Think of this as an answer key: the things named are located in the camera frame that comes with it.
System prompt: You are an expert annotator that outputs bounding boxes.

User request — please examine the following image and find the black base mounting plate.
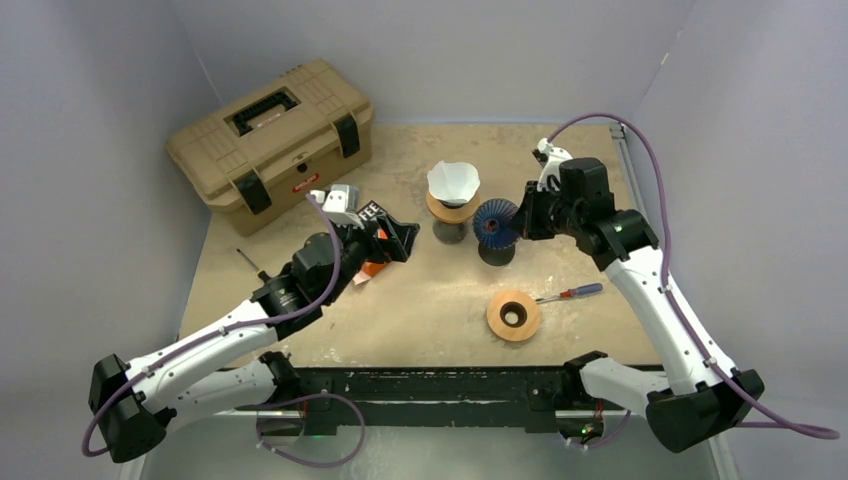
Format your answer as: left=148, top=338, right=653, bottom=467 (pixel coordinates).
left=233, top=366, right=627, bottom=435

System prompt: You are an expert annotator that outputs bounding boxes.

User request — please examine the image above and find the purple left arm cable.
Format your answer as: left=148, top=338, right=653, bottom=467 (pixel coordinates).
left=81, top=192, right=344, bottom=458

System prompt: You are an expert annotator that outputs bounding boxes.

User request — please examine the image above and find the tan plastic toolbox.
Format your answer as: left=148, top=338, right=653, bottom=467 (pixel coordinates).
left=165, top=59, right=375, bottom=237

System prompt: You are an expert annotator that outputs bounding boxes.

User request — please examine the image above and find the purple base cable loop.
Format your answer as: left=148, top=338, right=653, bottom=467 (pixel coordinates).
left=254, top=394, right=367, bottom=470

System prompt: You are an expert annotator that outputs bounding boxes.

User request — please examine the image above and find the black orange coffee filter box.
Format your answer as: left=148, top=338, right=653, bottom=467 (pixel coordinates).
left=352, top=200, right=390, bottom=285

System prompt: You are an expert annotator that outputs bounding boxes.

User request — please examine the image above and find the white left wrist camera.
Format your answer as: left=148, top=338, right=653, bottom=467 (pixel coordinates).
left=309, top=184, right=363, bottom=228

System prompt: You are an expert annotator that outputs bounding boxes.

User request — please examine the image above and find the wooden dripper ring holder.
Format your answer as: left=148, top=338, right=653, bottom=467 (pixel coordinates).
left=425, top=190, right=481, bottom=225

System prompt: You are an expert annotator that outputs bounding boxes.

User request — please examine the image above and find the dark carafe with red rim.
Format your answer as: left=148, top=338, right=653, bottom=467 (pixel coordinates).
left=478, top=243, right=516, bottom=267

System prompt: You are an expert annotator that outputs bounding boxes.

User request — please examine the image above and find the aluminium frame rail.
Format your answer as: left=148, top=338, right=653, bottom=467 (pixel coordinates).
left=119, top=397, right=737, bottom=480

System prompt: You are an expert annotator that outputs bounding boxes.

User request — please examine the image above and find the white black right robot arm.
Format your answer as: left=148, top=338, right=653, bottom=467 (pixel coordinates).
left=509, top=157, right=765, bottom=453

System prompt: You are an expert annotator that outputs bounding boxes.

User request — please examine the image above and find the red handled screwdriver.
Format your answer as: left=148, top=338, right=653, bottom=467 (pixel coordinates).
left=535, top=283, right=603, bottom=304

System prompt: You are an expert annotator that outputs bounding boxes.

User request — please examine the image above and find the yellow black screwdriver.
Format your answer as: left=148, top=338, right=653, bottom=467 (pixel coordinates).
left=236, top=248, right=270, bottom=282

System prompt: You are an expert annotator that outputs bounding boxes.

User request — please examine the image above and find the clear glass carafe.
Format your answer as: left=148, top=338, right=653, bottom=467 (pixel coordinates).
left=432, top=219, right=468, bottom=245

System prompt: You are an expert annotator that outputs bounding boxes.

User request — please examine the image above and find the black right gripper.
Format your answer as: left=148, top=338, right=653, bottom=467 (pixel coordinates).
left=511, top=179, right=584, bottom=239

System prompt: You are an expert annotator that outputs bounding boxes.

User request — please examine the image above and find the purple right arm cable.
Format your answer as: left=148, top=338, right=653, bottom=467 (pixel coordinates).
left=546, top=112, right=841, bottom=441

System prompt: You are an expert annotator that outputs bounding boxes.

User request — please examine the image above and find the white paper coffee filter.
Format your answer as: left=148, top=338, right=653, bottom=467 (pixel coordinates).
left=427, top=161, right=481, bottom=208

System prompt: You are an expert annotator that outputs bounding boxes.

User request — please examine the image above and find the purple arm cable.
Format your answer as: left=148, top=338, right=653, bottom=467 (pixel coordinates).
left=81, top=192, right=344, bottom=458
left=546, top=112, right=841, bottom=441

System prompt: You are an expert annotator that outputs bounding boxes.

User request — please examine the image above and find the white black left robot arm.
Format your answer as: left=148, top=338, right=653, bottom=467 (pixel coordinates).
left=82, top=212, right=420, bottom=463

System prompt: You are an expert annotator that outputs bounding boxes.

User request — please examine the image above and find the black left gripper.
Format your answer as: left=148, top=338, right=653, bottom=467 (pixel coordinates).
left=322, top=211, right=417, bottom=303

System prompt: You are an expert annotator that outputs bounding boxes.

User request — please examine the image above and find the blue glass dripper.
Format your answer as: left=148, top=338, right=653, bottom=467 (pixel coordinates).
left=472, top=198, right=520, bottom=250

